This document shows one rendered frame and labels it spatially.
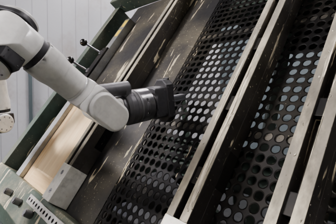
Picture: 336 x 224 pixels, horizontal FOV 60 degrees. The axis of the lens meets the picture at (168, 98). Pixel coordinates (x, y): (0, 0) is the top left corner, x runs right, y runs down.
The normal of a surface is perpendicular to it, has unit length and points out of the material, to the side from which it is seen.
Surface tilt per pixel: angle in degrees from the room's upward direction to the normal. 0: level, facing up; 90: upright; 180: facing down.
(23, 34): 66
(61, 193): 90
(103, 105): 101
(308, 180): 53
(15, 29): 57
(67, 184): 90
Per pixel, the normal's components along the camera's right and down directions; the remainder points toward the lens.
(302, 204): -0.60, -0.58
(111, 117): 0.66, 0.22
